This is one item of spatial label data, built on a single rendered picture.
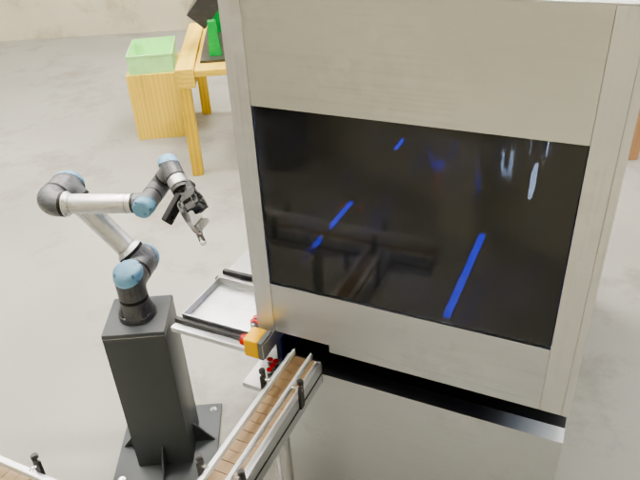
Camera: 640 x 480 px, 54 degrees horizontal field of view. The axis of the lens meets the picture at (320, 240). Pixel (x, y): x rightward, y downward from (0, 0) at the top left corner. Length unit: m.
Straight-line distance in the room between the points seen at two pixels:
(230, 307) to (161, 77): 4.11
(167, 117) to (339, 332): 4.71
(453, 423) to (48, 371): 2.44
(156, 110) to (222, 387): 3.63
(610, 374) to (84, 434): 2.67
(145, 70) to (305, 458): 4.58
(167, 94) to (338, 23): 4.90
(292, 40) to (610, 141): 0.77
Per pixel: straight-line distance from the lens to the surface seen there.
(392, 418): 2.19
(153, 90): 6.40
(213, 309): 2.50
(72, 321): 4.17
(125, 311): 2.65
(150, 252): 2.70
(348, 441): 2.36
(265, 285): 2.04
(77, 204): 2.48
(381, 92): 1.58
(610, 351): 3.81
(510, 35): 1.46
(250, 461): 1.89
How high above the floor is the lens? 2.38
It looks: 32 degrees down
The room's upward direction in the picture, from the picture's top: 3 degrees counter-clockwise
